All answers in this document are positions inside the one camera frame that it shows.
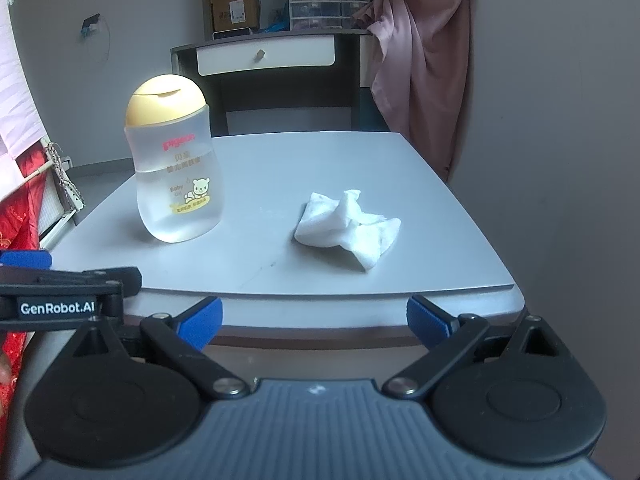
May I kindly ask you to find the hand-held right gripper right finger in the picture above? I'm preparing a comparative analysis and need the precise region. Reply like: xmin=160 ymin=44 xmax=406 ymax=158
xmin=382 ymin=294 xmax=576 ymax=401

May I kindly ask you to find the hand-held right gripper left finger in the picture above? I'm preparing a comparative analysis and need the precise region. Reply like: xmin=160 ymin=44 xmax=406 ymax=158
xmin=65 ymin=296 xmax=251 ymax=401

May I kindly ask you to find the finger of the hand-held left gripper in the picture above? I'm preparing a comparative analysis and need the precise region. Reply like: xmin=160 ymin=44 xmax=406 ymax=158
xmin=39 ymin=267 xmax=143 ymax=297
xmin=0 ymin=250 xmax=53 ymax=271

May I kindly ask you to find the clear bottle with yellow cap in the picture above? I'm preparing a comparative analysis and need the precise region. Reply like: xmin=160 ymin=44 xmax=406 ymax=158
xmin=123 ymin=74 xmax=224 ymax=245

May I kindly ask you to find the white tissue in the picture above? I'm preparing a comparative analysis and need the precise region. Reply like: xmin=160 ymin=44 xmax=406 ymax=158
xmin=293 ymin=189 xmax=402 ymax=272

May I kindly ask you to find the red cloth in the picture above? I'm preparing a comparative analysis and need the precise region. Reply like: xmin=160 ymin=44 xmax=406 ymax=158
xmin=0 ymin=140 xmax=51 ymax=411

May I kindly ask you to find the pale pink cloth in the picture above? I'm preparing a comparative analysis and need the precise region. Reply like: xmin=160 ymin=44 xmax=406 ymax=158
xmin=0 ymin=0 xmax=51 ymax=161

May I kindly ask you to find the grey desk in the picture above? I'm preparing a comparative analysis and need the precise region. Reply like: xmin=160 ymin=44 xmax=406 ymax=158
xmin=171 ymin=29 xmax=376 ymax=137

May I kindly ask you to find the pink curtain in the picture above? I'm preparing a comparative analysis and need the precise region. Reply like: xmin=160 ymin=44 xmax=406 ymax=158
xmin=352 ymin=0 xmax=473 ymax=181

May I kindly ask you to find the white desk drawer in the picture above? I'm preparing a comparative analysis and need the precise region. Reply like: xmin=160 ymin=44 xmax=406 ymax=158
xmin=196 ymin=36 xmax=336 ymax=77

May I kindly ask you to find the cardboard box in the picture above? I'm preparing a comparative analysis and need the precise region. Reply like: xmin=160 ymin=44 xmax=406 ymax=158
xmin=209 ymin=0 xmax=261 ymax=33

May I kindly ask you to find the blue plastic item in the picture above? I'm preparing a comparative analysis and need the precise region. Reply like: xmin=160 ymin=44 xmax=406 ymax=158
xmin=260 ymin=2 xmax=291 ymax=33

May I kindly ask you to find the white slatted frame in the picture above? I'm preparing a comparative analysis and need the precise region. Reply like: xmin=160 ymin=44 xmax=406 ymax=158
xmin=37 ymin=172 xmax=78 ymax=241

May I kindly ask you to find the patterned strap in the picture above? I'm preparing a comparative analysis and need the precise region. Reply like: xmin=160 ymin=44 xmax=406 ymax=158
xmin=47 ymin=142 xmax=86 ymax=213

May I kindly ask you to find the dark wall hook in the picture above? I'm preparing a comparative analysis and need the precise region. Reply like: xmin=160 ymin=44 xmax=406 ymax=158
xmin=79 ymin=12 xmax=112 ymax=66

